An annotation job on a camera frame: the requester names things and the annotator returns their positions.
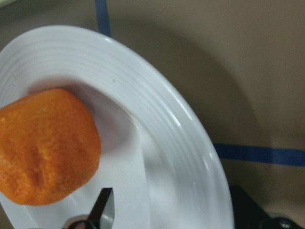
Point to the orange fruit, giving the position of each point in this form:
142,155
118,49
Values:
49,147

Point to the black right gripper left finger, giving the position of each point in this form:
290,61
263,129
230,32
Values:
102,214

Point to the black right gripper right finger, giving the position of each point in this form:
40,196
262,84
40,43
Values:
248,214

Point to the white round plate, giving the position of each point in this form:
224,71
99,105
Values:
156,155

